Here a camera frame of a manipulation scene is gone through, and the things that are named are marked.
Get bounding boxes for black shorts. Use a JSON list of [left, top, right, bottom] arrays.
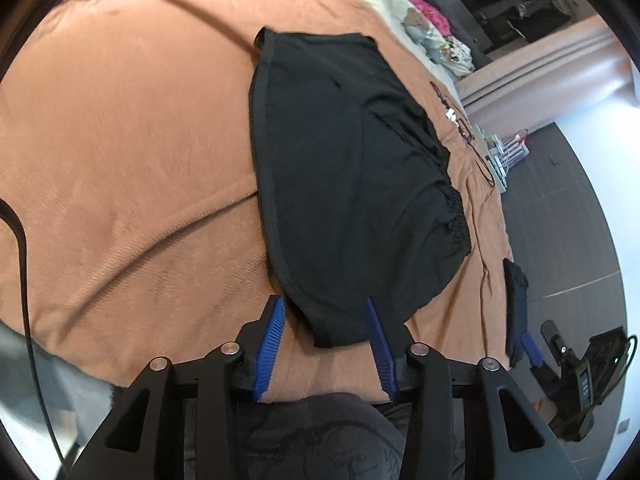
[[250, 29, 471, 348]]

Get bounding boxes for pink garment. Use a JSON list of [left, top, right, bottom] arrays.
[[408, 0, 451, 37]]

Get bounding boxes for cream bed sheet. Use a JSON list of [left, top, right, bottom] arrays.
[[344, 0, 476, 82]]

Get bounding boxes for white patterned cloth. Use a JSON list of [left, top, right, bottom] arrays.
[[435, 35, 475, 79]]

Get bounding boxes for orange brown bed comforter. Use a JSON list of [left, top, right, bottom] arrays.
[[1, 0, 512, 386]]

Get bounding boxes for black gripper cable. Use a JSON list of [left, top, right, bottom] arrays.
[[0, 198, 72, 478]]

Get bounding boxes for folded black garment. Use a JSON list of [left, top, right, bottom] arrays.
[[502, 259, 528, 367]]

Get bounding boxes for pink curtain right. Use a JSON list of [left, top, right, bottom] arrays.
[[456, 15, 631, 138]]

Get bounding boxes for white small device on bed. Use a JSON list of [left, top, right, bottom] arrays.
[[446, 108, 458, 122]]

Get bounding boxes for black cable on bed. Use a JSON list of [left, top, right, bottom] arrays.
[[429, 81, 497, 189]]

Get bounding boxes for brown teddy bear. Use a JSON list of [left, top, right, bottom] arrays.
[[402, 8, 442, 64]]

